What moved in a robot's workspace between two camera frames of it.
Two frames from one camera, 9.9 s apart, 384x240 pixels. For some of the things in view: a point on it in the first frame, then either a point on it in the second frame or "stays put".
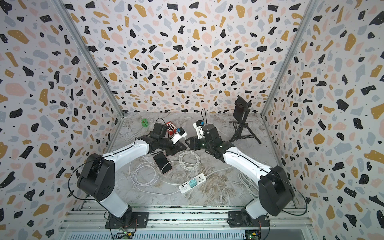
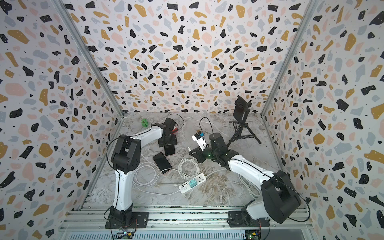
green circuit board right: x=252 y=234 stays put
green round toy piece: x=145 y=122 stays put
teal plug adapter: x=193 y=182 stays put
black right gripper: x=194 y=143 to x=199 y=155
